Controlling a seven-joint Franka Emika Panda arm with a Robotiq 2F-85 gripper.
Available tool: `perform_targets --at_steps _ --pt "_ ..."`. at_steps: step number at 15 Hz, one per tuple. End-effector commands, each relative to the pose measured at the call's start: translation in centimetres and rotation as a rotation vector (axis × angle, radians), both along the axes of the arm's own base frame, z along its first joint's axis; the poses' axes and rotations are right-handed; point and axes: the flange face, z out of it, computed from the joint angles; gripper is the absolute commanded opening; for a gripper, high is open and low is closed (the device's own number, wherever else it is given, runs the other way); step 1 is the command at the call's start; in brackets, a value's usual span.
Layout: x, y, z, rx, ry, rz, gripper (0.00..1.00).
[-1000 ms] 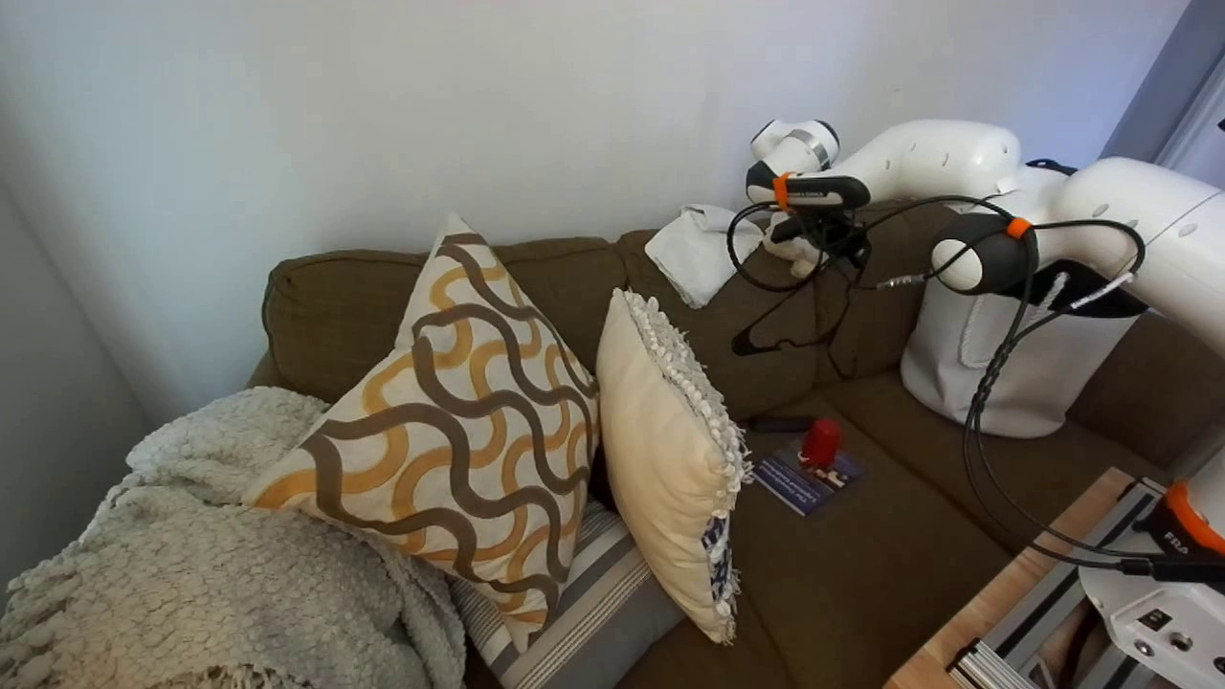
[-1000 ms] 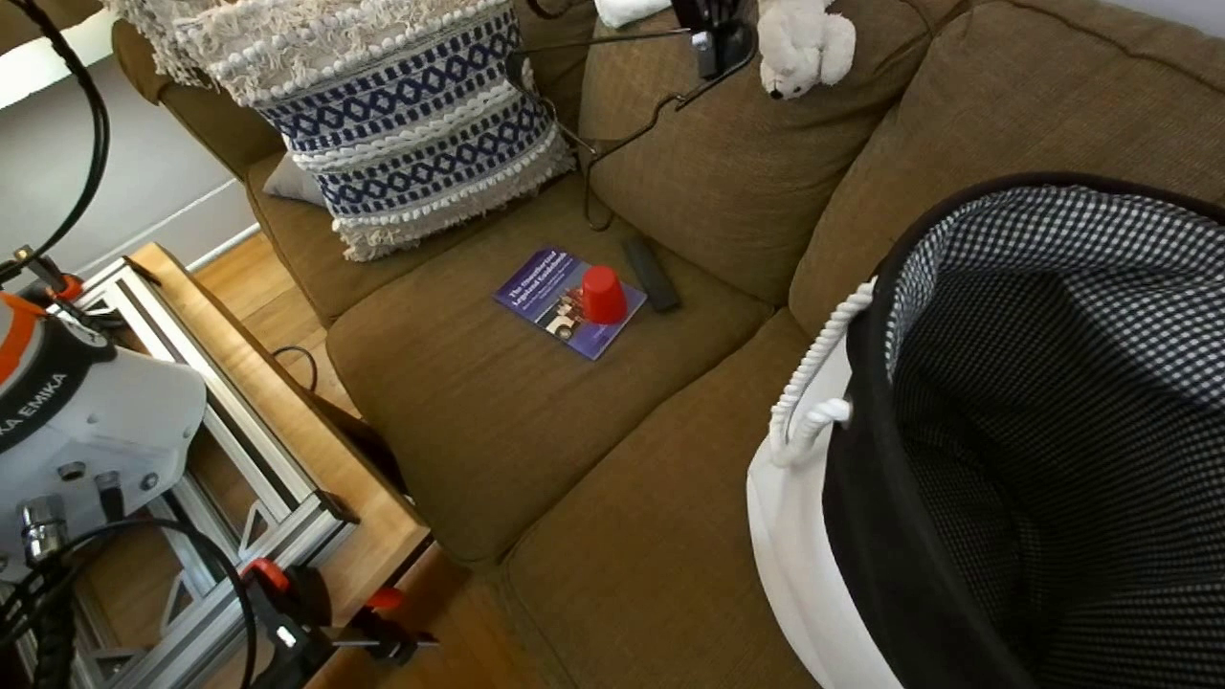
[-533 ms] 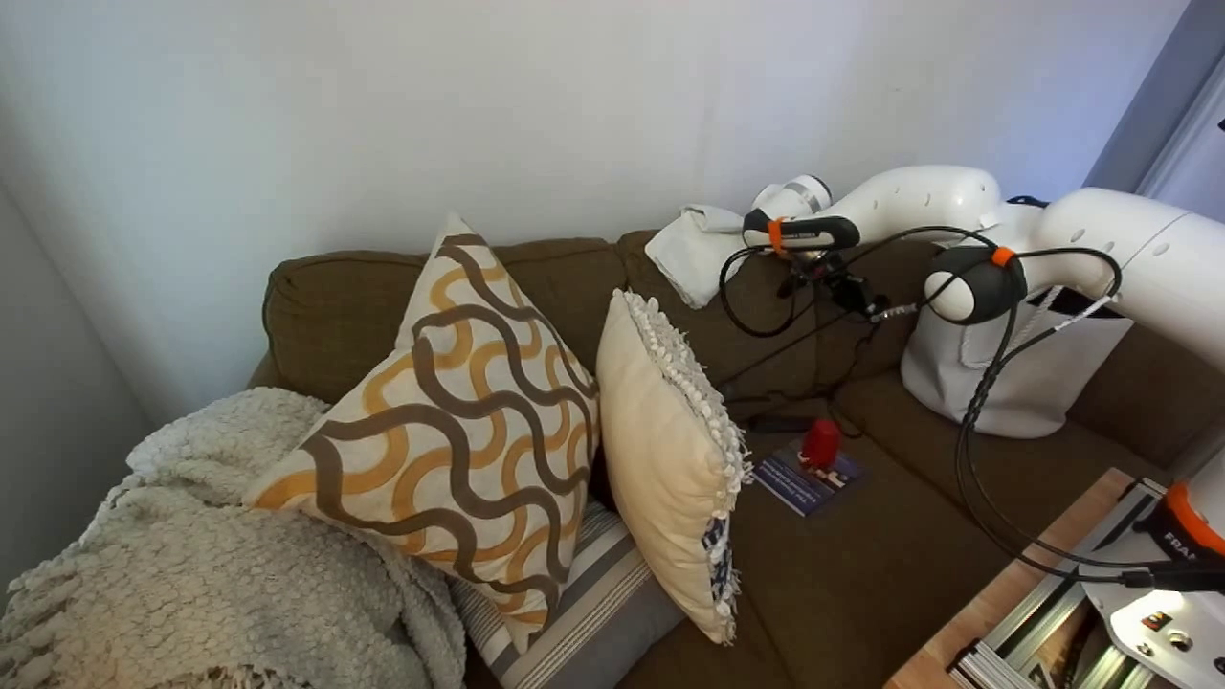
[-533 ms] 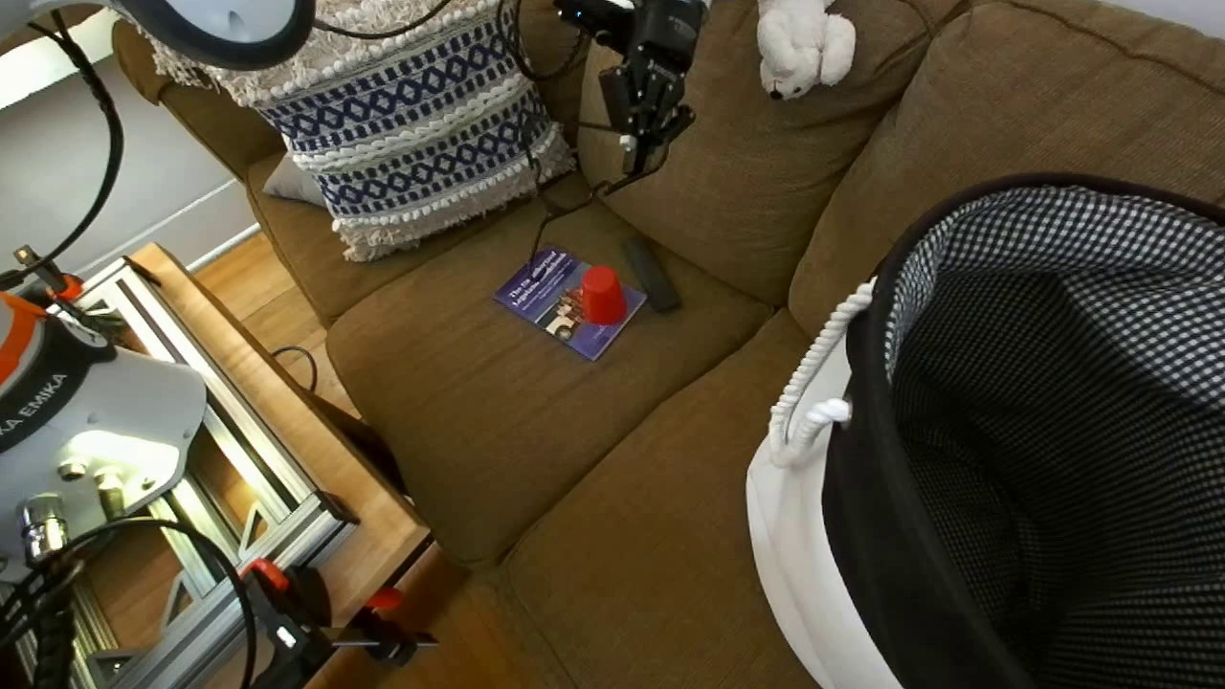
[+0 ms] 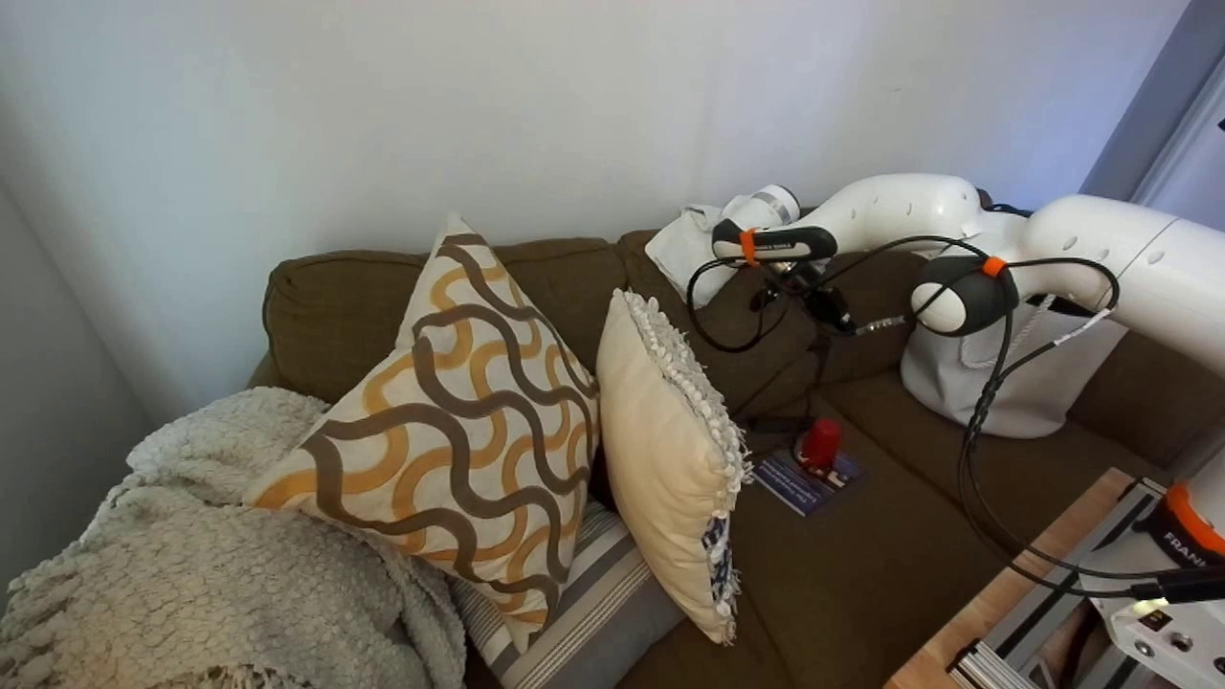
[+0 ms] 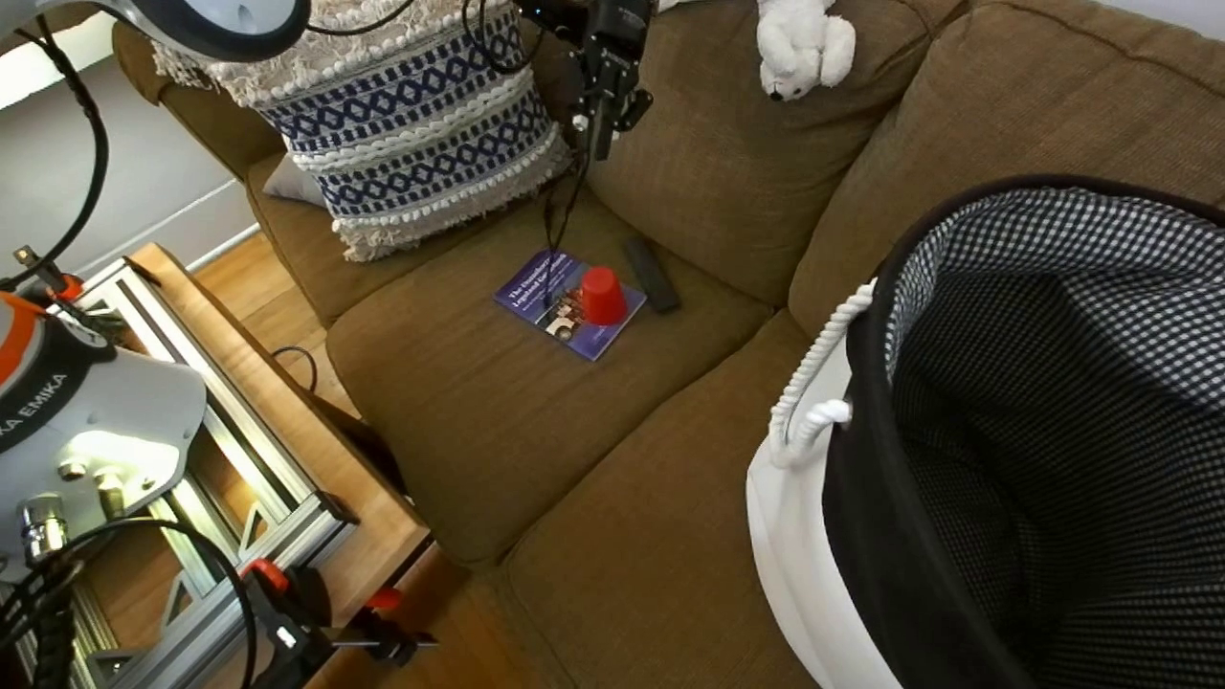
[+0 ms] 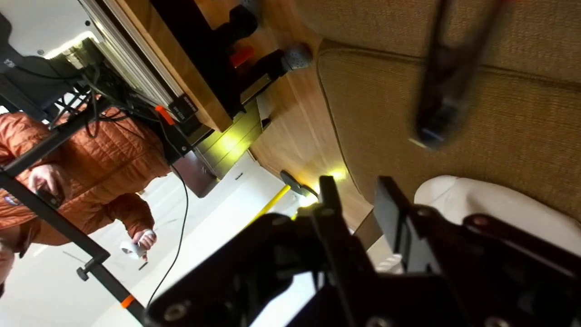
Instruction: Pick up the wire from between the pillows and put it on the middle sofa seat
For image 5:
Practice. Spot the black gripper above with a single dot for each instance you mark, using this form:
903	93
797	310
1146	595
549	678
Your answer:
791	243

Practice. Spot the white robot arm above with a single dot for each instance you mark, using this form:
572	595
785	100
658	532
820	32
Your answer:
1122	254

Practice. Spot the brown fabric sofa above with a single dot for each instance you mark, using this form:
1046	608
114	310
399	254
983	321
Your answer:
894	560

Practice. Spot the white cloth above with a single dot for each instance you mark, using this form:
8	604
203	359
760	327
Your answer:
684	252

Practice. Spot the blue purple paperback book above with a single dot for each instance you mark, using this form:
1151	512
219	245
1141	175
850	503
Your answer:
791	483

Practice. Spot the blue white tasselled pillow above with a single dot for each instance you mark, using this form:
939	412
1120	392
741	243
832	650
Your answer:
662	462

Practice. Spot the brown wave pattern pillow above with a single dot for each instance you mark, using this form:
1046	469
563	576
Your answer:
445	424

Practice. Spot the grey striped pillow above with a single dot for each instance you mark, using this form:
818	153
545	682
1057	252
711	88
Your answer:
575	627

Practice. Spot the grey knitted blanket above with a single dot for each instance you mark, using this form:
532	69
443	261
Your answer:
193	576

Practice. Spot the grey door frame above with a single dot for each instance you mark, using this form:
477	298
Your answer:
1171	88

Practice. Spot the aluminium profile frame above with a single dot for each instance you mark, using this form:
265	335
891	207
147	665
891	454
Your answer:
1057	614

